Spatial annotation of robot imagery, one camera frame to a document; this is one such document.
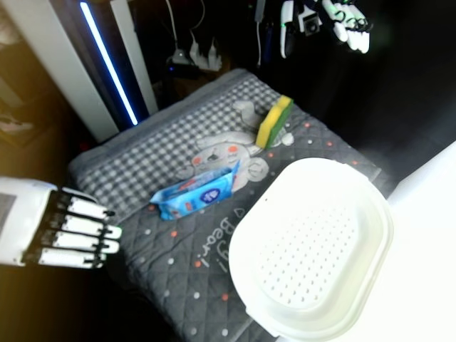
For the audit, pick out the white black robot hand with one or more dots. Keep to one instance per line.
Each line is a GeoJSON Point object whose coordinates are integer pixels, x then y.
{"type": "Point", "coordinates": [352, 35]}
{"type": "Point", "coordinates": [32, 221]}

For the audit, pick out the yellow green sponge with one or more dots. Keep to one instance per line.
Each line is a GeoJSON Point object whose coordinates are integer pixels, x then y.
{"type": "Point", "coordinates": [271, 123]}

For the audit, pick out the blue wet wipes pack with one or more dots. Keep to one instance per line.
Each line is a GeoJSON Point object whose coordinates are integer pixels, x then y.
{"type": "Point", "coordinates": [199, 194]}

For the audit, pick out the white column with blue light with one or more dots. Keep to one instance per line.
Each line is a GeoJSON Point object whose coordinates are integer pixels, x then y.
{"type": "Point", "coordinates": [64, 60]}

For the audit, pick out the black power strip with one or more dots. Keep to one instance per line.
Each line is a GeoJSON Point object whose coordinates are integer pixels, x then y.
{"type": "Point", "coordinates": [181, 69]}

